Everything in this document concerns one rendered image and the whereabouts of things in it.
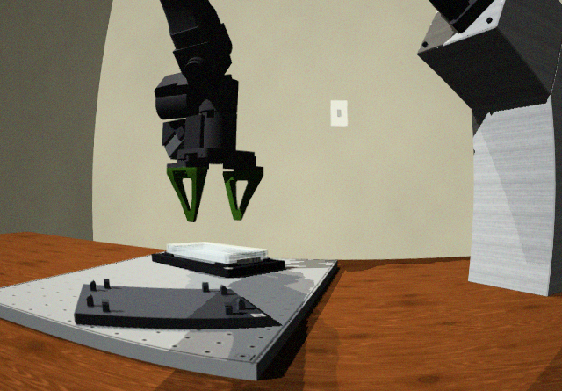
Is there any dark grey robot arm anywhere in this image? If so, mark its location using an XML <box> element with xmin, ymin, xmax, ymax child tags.
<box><xmin>155</xmin><ymin>0</ymin><xmax>494</xmax><ymax>160</ymax></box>

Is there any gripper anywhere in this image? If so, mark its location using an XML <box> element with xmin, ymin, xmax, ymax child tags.
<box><xmin>167</xmin><ymin>112</ymin><xmax>263</xmax><ymax>222</ymax></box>

